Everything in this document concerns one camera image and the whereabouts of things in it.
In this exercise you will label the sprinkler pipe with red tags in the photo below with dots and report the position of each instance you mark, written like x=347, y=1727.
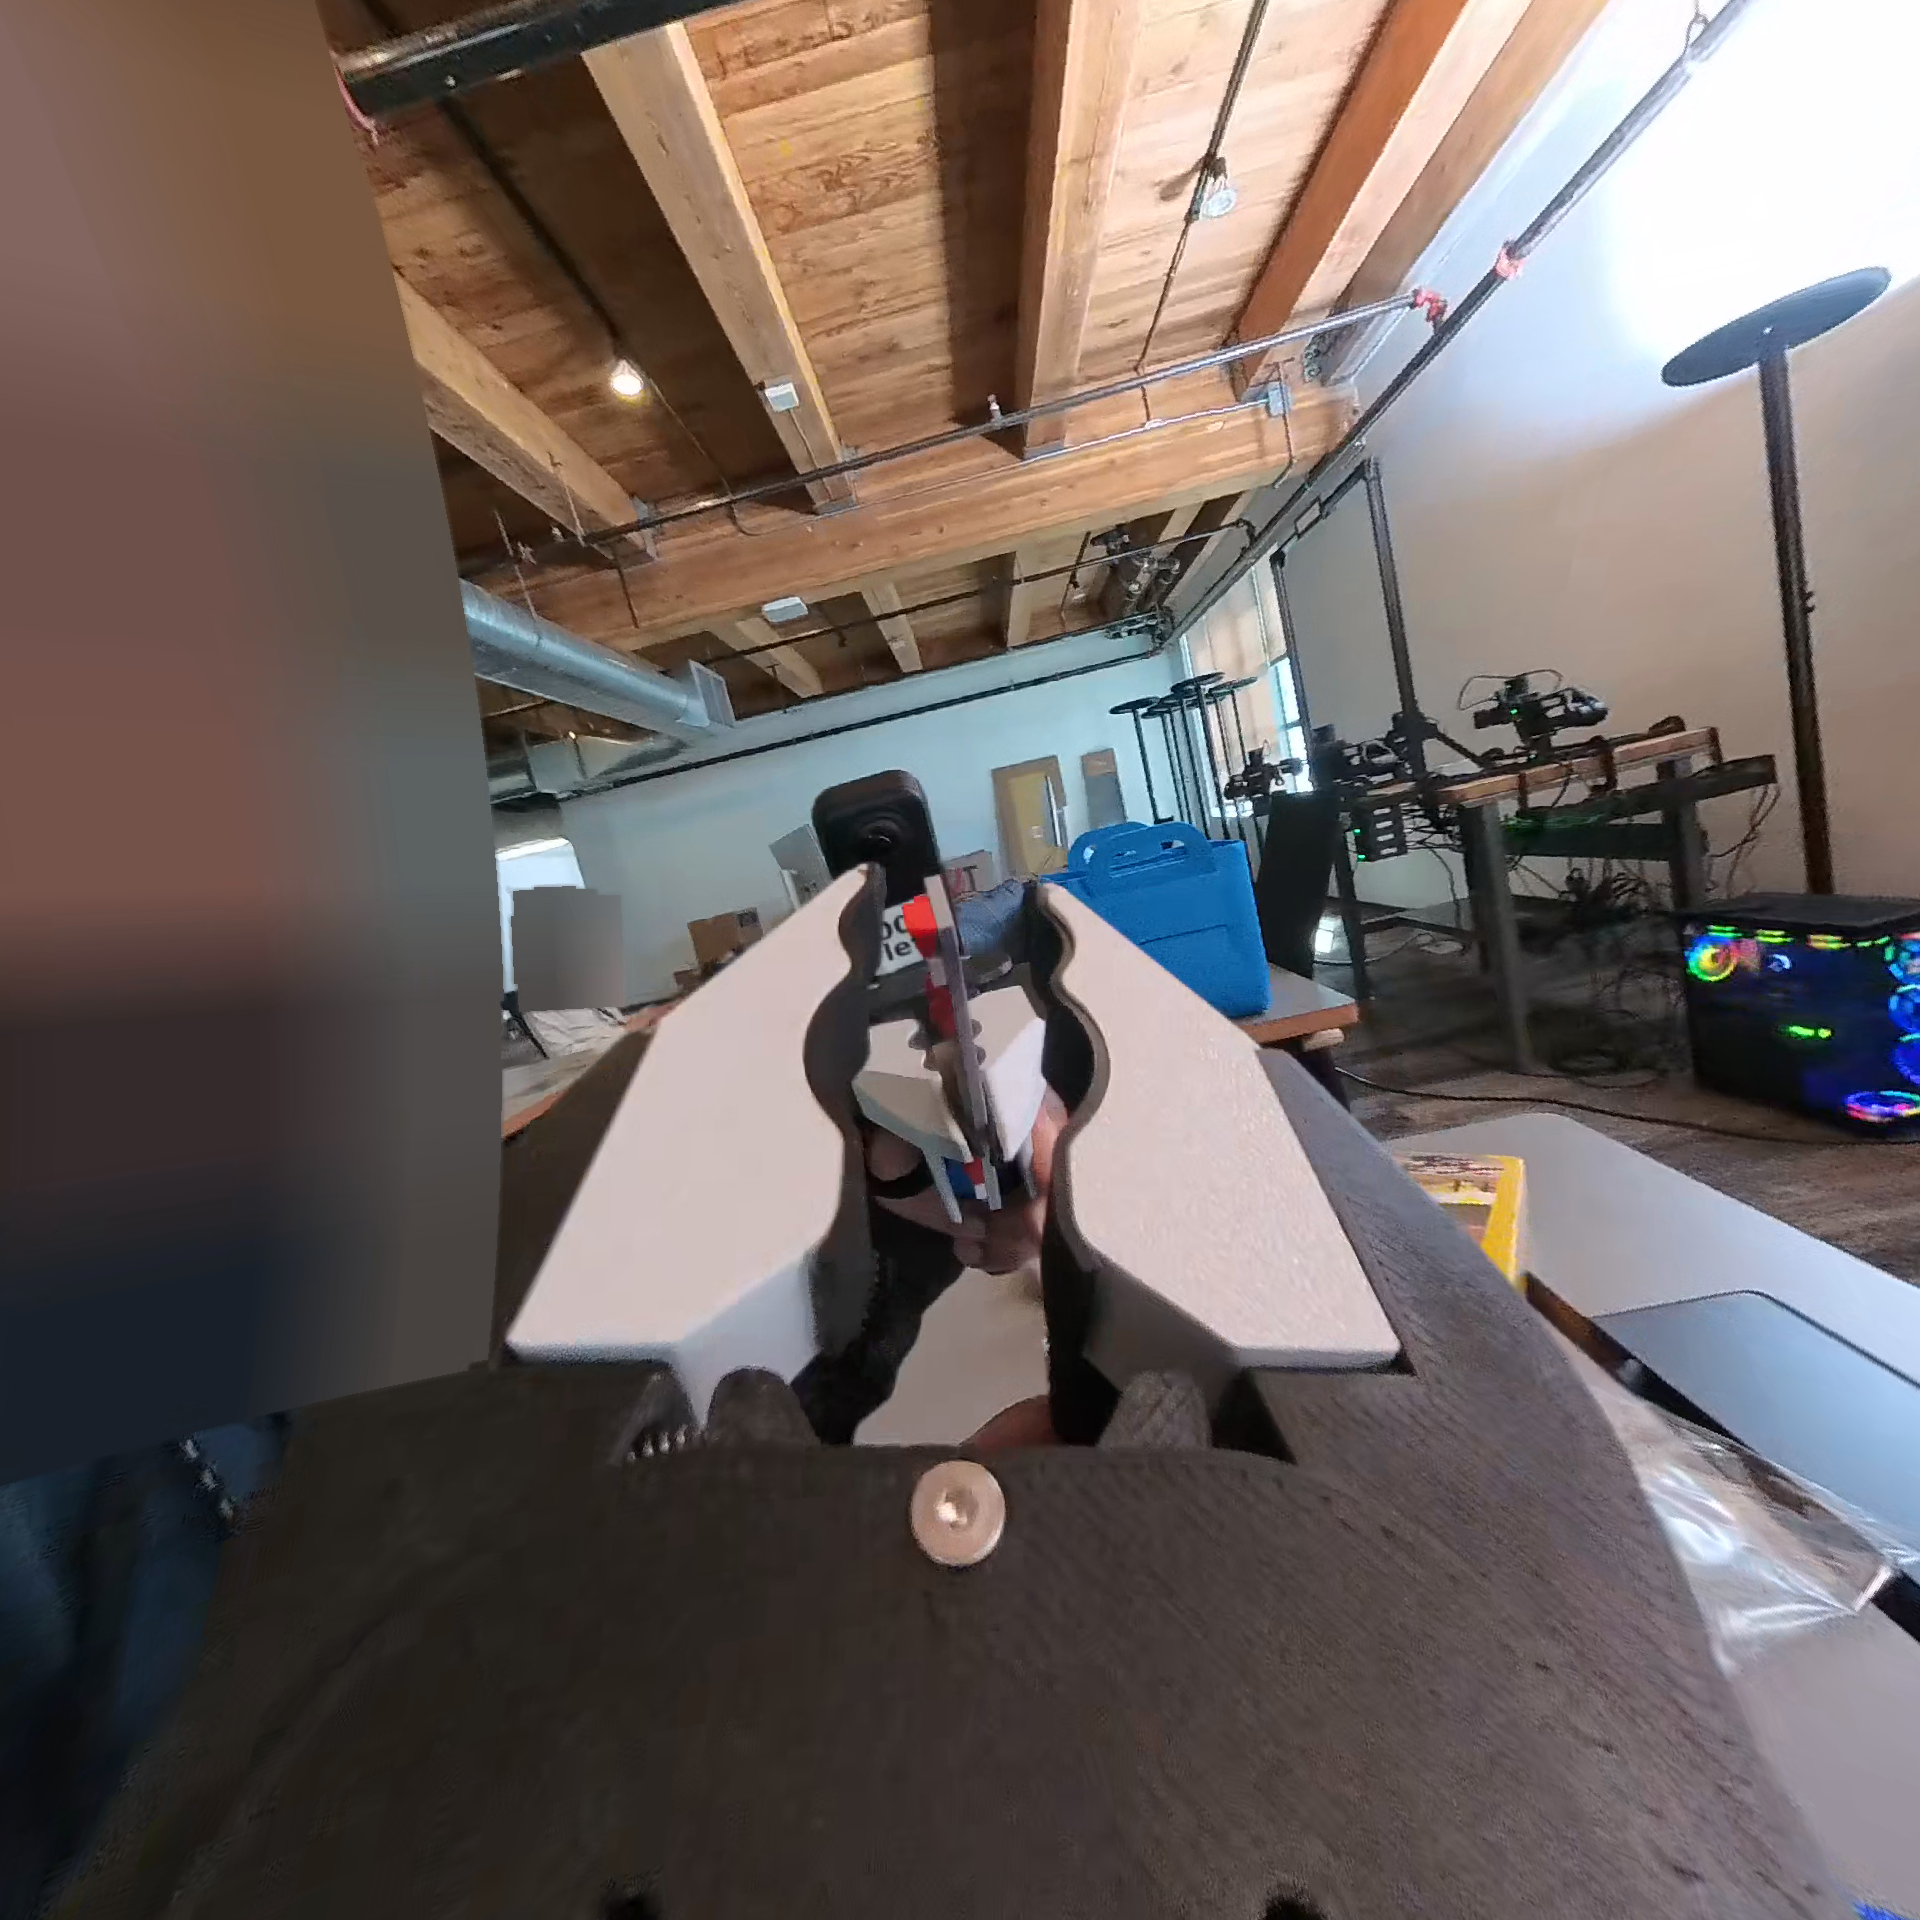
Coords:
x=1576, y=190

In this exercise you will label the black camera rig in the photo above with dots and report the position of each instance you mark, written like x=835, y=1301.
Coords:
x=1259, y=777
x=1529, y=710
x=1357, y=762

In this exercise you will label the ceiling light bulb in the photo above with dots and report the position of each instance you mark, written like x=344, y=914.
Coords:
x=627, y=380

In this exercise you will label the grey red white brick assembly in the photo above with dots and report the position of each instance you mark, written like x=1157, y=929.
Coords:
x=968, y=1079

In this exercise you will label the yellow box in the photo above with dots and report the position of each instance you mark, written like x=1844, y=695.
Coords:
x=1476, y=1201

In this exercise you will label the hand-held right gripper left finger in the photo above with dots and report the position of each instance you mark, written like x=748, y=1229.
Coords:
x=705, y=1172

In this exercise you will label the grey laptop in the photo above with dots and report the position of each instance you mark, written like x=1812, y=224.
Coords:
x=1769, y=1382

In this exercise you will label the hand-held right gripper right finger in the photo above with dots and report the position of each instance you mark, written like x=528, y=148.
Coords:
x=1201, y=1185

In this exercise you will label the black metal stand frame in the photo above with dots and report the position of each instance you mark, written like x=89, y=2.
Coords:
x=1387, y=600

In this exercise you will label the brown board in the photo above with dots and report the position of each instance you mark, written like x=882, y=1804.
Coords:
x=1099, y=784

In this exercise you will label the hanging spotlight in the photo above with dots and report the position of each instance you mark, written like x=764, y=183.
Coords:
x=1218, y=193

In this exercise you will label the wooden workbench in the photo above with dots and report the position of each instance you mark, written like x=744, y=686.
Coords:
x=1657, y=745

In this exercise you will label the black computer tower colourful lights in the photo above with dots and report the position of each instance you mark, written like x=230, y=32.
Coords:
x=1785, y=1037

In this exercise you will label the blue plastic bin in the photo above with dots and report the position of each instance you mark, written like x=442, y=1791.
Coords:
x=1184, y=944

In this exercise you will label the person's blue jeans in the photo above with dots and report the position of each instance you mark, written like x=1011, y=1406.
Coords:
x=89, y=1622

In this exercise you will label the silver air duct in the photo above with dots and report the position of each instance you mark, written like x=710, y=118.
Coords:
x=569, y=661

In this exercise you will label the cardboard box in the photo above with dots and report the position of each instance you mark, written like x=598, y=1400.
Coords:
x=732, y=942

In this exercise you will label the clear plastic bag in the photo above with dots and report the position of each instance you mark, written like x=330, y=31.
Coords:
x=1755, y=1516

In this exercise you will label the wooden door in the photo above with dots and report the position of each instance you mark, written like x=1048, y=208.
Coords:
x=1026, y=810

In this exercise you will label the black ceiling pipe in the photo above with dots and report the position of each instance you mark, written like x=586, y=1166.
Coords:
x=493, y=60

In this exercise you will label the white papers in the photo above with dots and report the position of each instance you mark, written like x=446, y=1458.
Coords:
x=578, y=1031

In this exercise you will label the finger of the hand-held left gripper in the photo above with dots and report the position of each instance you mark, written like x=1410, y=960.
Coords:
x=1017, y=1079
x=900, y=1108

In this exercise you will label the person's left hand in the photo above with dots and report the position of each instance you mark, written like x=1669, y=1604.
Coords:
x=1019, y=1214

